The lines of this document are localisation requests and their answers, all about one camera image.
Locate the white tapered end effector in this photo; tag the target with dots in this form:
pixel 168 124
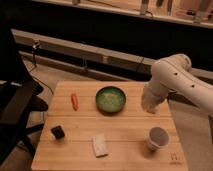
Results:
pixel 150 102

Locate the black eraser block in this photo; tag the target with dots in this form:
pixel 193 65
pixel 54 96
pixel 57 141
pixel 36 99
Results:
pixel 58 132

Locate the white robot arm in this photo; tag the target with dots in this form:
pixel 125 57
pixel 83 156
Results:
pixel 173 73

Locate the white paper cup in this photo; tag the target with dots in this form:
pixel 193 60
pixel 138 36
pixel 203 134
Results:
pixel 158 138

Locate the green bowl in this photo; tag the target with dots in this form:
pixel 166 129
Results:
pixel 110 99

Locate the wooden board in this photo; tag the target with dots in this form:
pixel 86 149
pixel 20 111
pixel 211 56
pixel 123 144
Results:
pixel 126 133

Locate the white sponge block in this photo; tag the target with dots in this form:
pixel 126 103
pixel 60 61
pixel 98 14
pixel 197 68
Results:
pixel 99 145

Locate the orange carrot toy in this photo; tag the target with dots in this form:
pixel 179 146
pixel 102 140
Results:
pixel 74 101

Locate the black chair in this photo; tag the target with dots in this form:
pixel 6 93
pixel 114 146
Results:
pixel 18 96

